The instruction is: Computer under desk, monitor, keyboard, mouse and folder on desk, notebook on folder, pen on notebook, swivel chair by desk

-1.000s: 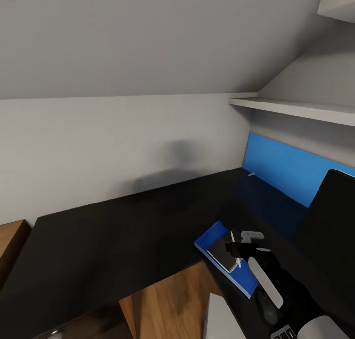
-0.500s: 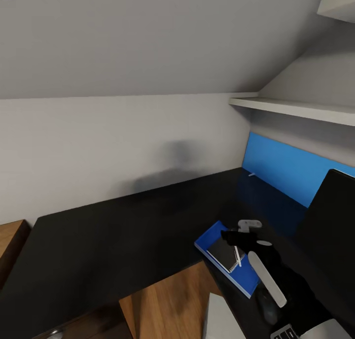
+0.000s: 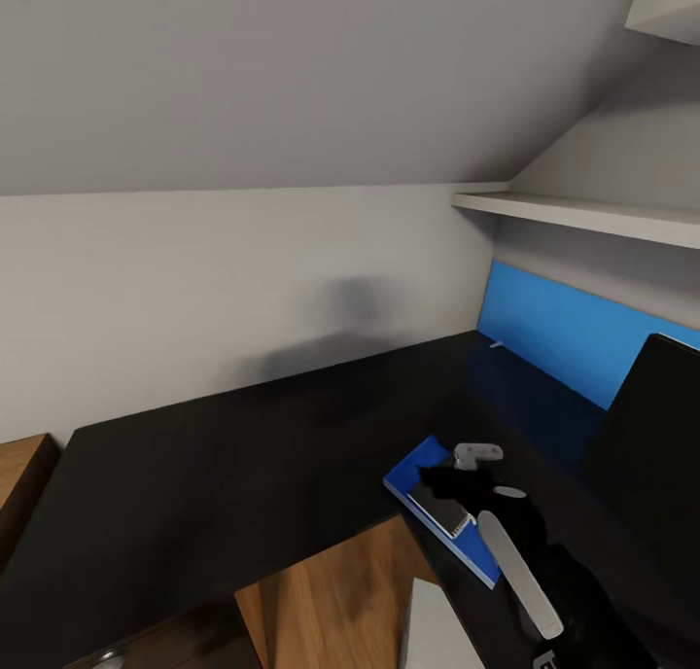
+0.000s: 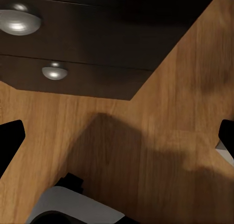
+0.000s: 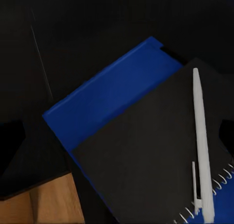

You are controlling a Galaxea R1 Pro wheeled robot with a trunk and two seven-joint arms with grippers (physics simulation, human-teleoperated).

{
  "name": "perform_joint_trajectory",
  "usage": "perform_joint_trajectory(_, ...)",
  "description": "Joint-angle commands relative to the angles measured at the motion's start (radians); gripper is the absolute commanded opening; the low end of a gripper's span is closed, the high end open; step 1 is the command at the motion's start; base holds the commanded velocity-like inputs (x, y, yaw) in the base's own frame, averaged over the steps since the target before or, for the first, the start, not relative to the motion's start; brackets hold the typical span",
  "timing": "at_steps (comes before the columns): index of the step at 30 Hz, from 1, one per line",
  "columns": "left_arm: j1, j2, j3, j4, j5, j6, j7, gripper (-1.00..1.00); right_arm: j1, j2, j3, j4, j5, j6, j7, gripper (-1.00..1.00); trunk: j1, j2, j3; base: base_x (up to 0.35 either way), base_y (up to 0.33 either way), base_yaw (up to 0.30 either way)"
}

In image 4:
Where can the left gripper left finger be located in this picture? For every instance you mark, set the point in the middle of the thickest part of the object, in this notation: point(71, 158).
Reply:
point(12, 135)

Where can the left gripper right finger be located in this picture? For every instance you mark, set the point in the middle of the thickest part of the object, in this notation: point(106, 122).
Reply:
point(226, 135)

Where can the cabinet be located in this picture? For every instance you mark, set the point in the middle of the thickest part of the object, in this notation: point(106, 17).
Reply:
point(94, 48)

